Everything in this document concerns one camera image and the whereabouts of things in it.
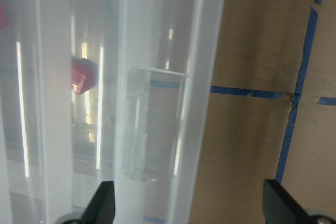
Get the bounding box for clear plastic box lid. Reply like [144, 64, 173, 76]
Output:
[1, 0, 224, 223]

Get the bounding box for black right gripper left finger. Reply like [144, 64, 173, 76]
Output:
[56, 180, 116, 223]

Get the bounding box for red block in box far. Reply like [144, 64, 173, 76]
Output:
[72, 58, 98, 95]

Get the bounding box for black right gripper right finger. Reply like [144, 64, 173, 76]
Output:
[262, 179, 335, 224]

